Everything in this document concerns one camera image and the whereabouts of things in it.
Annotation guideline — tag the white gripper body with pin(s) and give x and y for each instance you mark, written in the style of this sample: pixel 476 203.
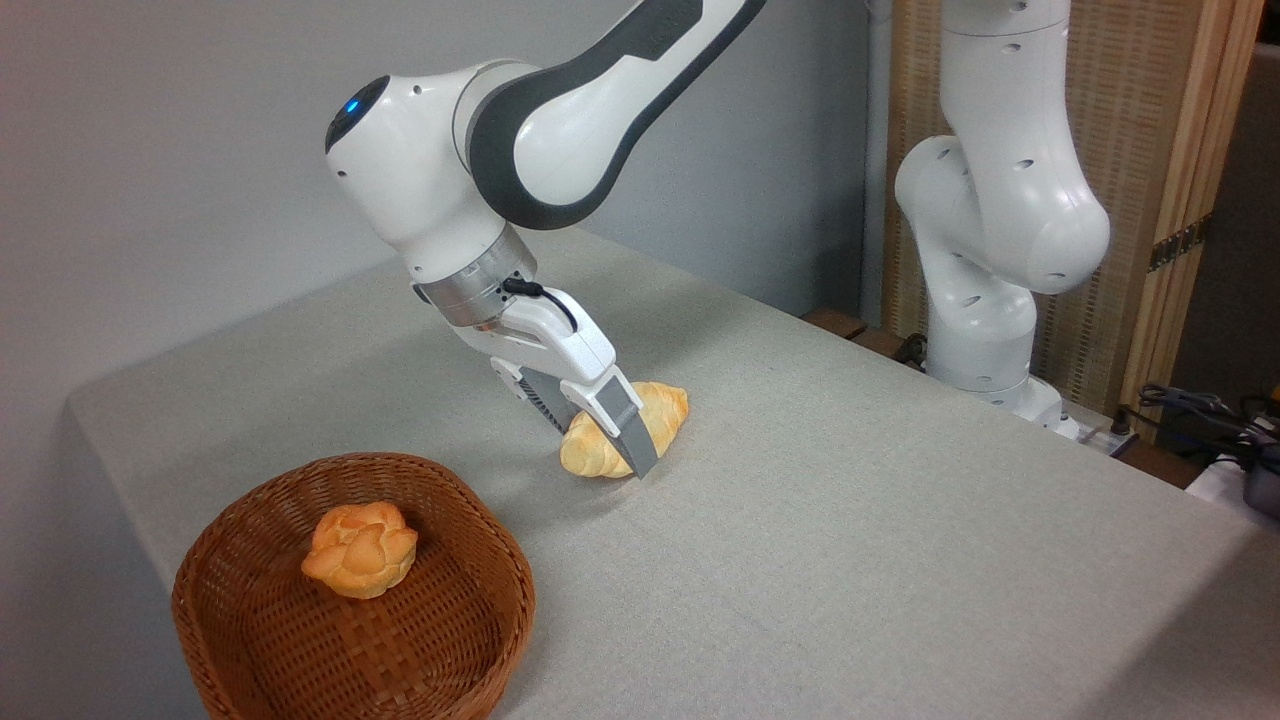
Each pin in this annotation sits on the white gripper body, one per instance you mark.
pixel 555 335

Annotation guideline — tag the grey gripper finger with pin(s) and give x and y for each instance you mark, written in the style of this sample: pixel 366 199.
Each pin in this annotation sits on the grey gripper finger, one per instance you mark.
pixel 545 400
pixel 625 425

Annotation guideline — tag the long braided bread loaf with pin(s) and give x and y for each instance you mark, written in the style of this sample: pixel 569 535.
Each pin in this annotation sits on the long braided bread loaf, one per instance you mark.
pixel 668 405

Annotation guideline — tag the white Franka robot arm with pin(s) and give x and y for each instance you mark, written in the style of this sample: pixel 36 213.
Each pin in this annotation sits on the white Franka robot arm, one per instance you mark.
pixel 1010 200

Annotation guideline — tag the round knotted bread roll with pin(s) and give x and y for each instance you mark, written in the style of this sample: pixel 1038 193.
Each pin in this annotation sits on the round knotted bread roll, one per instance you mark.
pixel 360 550

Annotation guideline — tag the brown wicker basket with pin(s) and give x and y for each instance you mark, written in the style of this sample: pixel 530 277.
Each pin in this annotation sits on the brown wicker basket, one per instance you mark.
pixel 270 640

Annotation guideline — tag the grey tablecloth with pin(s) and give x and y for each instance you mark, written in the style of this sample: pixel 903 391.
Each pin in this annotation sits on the grey tablecloth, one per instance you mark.
pixel 850 550

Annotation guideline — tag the metal screen hinge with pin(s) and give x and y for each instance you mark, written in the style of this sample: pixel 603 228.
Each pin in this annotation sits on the metal screen hinge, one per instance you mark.
pixel 1178 243

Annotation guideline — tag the bamboo folding screen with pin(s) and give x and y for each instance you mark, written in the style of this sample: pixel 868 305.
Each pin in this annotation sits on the bamboo folding screen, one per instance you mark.
pixel 1150 110

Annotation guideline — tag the dark grey box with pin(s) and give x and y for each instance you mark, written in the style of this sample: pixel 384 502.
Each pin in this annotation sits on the dark grey box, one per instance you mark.
pixel 1265 485

